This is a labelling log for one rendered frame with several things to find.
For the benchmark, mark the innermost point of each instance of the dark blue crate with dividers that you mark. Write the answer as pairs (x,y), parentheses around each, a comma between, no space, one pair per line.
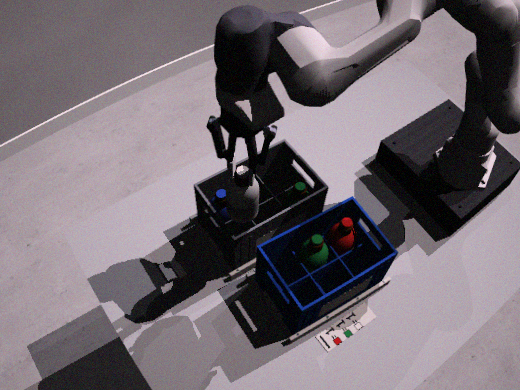
(318,301)

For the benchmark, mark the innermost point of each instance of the black divided crate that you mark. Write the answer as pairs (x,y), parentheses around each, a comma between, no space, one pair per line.
(279,174)

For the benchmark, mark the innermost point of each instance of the white paper pick list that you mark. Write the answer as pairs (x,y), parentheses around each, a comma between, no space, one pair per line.
(346,327)

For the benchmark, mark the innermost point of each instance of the blue bottle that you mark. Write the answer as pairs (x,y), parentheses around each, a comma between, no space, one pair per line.
(219,204)

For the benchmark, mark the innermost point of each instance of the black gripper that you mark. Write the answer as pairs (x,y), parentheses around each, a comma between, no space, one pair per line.
(250,141)

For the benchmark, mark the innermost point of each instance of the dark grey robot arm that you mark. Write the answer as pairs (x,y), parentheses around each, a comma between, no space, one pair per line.
(314,74)

